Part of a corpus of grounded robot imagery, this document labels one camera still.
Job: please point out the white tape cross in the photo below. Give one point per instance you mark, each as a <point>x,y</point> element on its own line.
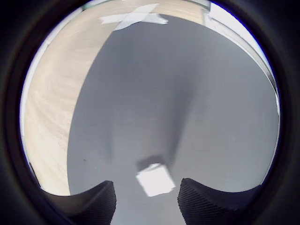
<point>134,17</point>

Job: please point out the dark grey mat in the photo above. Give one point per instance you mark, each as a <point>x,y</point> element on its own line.
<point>168,93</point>

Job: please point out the small white plastic terminal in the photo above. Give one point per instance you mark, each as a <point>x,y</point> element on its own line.
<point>155,181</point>

